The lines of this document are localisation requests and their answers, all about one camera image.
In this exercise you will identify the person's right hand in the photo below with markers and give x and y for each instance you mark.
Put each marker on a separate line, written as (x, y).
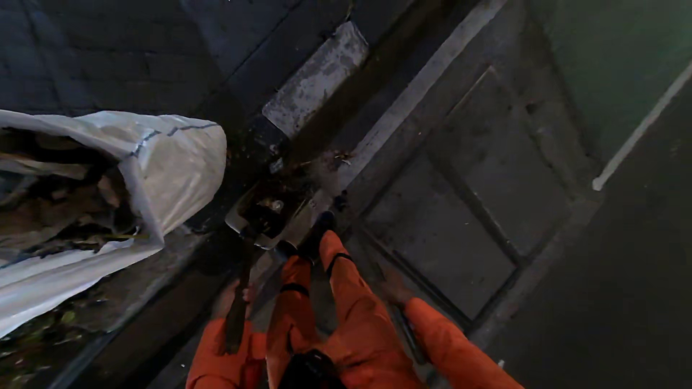
(398, 290)

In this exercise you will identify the person's left hand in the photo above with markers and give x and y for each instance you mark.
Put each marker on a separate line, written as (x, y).
(224, 301)

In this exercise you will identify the person's left fingers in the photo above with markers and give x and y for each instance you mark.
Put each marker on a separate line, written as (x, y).
(248, 295)

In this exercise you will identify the person's right fingers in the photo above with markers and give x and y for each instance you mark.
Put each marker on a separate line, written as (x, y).
(385, 278)

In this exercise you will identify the long grey stick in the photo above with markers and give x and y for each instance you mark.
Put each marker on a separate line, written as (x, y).
(413, 343)

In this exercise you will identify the person's left forearm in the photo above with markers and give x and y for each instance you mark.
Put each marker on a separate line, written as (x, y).
(216, 348)

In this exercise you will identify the person's right forearm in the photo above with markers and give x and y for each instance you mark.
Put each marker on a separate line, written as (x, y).
(451, 343)

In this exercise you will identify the person's legs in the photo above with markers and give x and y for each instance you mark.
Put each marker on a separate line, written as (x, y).
(354, 319)

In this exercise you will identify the grey concrete ground cover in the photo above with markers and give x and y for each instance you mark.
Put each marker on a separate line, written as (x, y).
(505, 162)
(443, 232)

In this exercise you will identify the small scattered dry leaves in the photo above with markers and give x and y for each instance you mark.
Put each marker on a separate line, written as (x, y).
(343, 156)

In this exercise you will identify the small pale litter piece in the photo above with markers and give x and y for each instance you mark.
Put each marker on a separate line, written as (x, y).
(276, 165)

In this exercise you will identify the large white woven sack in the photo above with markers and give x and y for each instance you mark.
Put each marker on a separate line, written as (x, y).
(181, 173)

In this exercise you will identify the heap of brown leaves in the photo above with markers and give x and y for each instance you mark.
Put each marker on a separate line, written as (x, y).
(70, 208)

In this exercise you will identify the green plants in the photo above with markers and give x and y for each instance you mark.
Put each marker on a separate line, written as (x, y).
(51, 329)

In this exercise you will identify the pale rectangular concrete slab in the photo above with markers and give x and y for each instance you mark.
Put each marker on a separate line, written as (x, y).
(319, 78)

